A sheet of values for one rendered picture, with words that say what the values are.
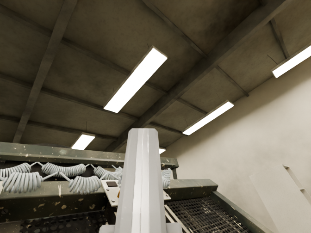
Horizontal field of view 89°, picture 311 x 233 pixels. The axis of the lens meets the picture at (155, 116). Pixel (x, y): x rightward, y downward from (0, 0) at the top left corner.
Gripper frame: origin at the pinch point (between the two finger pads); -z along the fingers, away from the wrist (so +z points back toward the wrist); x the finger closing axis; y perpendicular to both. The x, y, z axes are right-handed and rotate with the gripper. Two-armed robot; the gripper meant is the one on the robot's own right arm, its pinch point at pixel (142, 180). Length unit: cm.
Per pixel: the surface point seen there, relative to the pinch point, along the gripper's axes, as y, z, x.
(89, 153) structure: 94, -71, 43
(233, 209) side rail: 115, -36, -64
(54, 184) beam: 62, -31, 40
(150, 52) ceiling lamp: 75, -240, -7
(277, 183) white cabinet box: 239, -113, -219
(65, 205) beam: 66, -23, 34
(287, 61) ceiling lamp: 107, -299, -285
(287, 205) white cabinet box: 250, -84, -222
